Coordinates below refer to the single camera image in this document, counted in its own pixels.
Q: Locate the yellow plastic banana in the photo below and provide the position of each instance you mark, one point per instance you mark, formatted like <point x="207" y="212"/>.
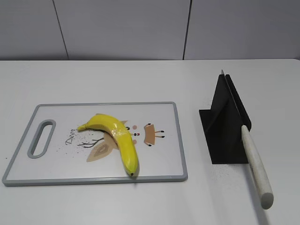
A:
<point x="117" y="130"/>

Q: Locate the black knife stand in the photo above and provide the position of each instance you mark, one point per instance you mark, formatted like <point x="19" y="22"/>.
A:
<point x="222" y="124"/>

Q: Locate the white grey-rimmed cutting board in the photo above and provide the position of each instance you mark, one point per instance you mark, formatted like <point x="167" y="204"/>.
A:
<point x="52" y="152"/>

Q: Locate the knife with cream handle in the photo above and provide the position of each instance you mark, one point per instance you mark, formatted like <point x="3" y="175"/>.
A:
<point x="259" y="174"/>

